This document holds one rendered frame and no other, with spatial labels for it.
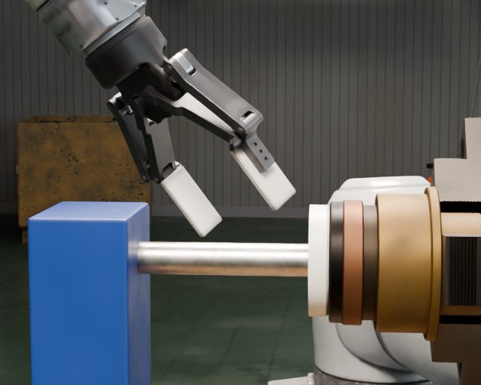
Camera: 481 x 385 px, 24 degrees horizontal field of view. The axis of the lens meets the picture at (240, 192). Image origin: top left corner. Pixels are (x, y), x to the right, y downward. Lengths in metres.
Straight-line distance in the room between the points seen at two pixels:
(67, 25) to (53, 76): 7.95
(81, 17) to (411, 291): 0.48
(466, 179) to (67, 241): 0.24
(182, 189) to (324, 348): 0.26
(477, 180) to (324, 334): 0.58
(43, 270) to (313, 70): 8.03
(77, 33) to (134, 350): 0.41
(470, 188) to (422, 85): 7.99
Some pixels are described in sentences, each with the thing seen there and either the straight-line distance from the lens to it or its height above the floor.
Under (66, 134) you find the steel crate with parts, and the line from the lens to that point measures 7.43.
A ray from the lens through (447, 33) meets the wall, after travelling 8.68.
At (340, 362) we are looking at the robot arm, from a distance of 1.24.
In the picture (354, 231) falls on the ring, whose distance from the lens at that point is 0.65.
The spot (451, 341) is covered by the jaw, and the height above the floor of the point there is 1.03.
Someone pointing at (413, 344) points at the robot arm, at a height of 0.93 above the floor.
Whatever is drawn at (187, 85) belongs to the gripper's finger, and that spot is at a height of 1.18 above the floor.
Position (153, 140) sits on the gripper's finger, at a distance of 1.09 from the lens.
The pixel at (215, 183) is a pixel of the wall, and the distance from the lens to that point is 8.77.
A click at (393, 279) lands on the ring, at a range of 0.64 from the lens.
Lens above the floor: 1.20
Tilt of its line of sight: 7 degrees down
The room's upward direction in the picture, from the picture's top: straight up
